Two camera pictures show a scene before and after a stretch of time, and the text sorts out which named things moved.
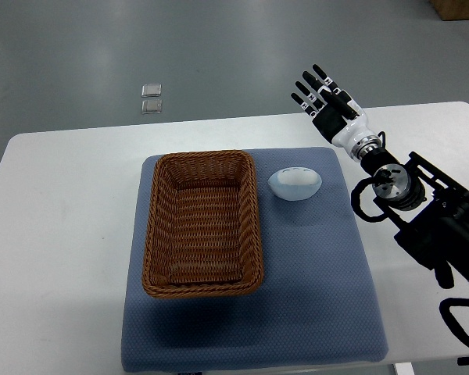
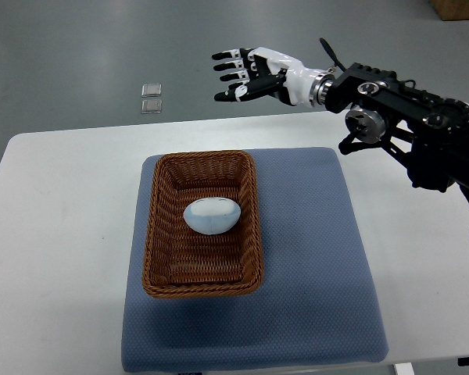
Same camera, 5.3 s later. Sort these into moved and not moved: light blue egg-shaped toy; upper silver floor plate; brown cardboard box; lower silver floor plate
Moved: light blue egg-shaped toy
Not moved: upper silver floor plate; lower silver floor plate; brown cardboard box
